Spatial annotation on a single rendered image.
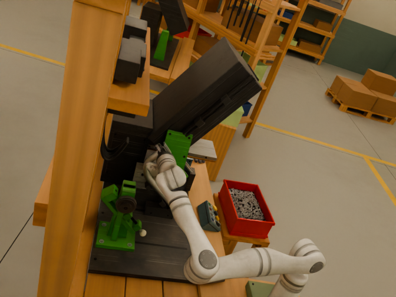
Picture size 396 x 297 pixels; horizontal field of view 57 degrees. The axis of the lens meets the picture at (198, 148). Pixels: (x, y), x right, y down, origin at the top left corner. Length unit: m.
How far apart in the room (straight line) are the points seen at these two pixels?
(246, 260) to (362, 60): 10.52
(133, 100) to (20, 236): 1.81
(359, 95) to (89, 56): 6.91
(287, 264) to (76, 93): 0.87
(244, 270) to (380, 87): 7.10
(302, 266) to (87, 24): 1.00
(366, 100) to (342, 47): 3.85
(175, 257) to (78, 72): 0.98
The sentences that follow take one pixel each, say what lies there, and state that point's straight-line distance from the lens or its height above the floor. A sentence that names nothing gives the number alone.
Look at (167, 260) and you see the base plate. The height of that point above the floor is 0.90.
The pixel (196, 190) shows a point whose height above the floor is 0.90.
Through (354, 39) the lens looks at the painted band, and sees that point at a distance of 11.25.
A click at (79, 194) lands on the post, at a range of 0.93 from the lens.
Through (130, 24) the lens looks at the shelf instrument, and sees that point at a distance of 1.61.
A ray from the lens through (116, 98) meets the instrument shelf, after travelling 1.11.
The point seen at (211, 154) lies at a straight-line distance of 1.79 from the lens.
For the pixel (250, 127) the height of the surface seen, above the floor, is 0.16.
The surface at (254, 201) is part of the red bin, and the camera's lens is 2.05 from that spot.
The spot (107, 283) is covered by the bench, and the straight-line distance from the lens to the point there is 1.43.
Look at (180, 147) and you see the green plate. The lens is 1.60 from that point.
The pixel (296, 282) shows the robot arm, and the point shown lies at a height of 1.09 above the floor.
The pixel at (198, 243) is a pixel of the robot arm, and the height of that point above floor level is 1.24.
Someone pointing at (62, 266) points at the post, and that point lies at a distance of 1.12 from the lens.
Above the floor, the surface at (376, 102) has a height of 0.33.
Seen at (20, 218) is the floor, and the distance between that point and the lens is 2.86.
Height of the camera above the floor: 2.02
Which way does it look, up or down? 30 degrees down
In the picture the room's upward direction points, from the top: 20 degrees clockwise
